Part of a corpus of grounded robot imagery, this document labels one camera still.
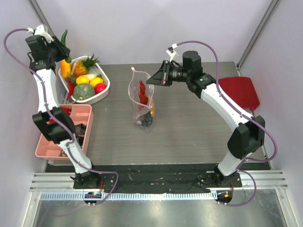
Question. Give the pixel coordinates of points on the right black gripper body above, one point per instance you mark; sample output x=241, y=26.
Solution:
x=166, y=74

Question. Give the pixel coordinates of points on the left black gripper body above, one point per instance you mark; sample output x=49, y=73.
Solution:
x=54, y=50

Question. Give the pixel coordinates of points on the green toy chili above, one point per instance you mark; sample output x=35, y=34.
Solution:
x=63, y=41

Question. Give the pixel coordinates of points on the yellow orange toy pepper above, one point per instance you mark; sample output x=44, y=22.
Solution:
x=65, y=69

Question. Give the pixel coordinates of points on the clear zip top bag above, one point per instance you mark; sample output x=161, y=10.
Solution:
x=133, y=88

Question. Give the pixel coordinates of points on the red plastic lobster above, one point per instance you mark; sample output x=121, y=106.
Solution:
x=142, y=93

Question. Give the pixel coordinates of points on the black toy grapes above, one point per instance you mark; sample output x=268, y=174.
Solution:
x=146, y=120

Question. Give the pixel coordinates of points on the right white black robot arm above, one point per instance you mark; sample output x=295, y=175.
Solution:
x=247, y=136

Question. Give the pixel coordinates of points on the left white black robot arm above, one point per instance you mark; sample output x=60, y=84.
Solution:
x=62, y=130

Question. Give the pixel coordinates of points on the orange toy pineapple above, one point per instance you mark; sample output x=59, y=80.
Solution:
x=85, y=65

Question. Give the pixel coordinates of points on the yellow toy orange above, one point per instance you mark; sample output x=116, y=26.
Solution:
x=82, y=80

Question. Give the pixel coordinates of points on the white plastic basket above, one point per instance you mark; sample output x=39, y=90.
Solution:
x=72, y=78

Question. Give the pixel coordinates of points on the red toy chili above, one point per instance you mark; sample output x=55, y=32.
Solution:
x=70, y=91

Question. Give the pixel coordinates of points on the white toy radish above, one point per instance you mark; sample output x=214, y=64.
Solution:
x=92, y=76

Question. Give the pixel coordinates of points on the yellow toy lemon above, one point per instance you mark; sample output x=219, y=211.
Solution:
x=95, y=81

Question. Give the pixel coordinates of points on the green toy pumpkin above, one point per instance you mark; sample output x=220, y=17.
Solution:
x=83, y=92

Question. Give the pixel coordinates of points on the red toy apple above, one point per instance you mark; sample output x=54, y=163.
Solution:
x=100, y=87

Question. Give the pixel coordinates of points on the red felt pieces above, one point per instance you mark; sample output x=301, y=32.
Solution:
x=66, y=109

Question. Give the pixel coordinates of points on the pink compartment tray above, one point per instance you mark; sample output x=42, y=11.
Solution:
x=80, y=114

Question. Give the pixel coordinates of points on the red folded cloth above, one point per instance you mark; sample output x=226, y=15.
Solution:
x=241, y=90

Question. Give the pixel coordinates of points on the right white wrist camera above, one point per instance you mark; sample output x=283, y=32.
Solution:
x=172, y=52

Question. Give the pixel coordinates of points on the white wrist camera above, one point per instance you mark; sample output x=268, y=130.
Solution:
x=41, y=30
x=172, y=52

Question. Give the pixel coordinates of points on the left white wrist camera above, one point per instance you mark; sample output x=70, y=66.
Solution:
x=41, y=30

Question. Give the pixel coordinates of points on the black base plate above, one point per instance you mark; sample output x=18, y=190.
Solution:
x=159, y=178

